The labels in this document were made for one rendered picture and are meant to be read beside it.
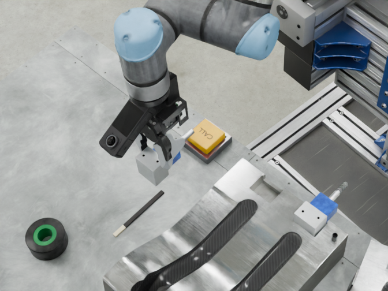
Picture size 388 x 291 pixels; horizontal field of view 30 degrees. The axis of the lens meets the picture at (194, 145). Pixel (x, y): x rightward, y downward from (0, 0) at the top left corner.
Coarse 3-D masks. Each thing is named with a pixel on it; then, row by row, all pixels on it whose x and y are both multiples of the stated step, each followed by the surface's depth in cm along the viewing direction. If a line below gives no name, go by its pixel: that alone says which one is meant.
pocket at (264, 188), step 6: (258, 180) 142; (264, 180) 143; (252, 186) 142; (258, 186) 144; (264, 186) 144; (270, 186) 143; (276, 186) 142; (258, 192) 143; (264, 192) 143; (270, 192) 143; (276, 192) 143; (264, 198) 142; (270, 198) 142
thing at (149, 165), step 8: (184, 136) 143; (144, 152) 139; (152, 152) 139; (136, 160) 139; (144, 160) 138; (152, 160) 138; (176, 160) 142; (144, 168) 138; (152, 168) 137; (160, 168) 138; (144, 176) 142; (152, 176) 138; (160, 176) 140
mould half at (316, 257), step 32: (224, 192) 141; (288, 192) 140; (192, 224) 138; (256, 224) 136; (288, 224) 136; (128, 256) 130; (160, 256) 131; (224, 256) 134; (256, 256) 133; (320, 256) 131; (128, 288) 126; (192, 288) 127; (224, 288) 129; (288, 288) 129
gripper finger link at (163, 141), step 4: (160, 132) 129; (160, 136) 128; (164, 136) 128; (160, 140) 129; (164, 140) 129; (168, 140) 129; (160, 144) 130; (164, 144) 129; (168, 144) 129; (164, 148) 130; (168, 148) 130; (164, 152) 131; (168, 152) 131; (164, 156) 132; (168, 156) 132; (168, 160) 133
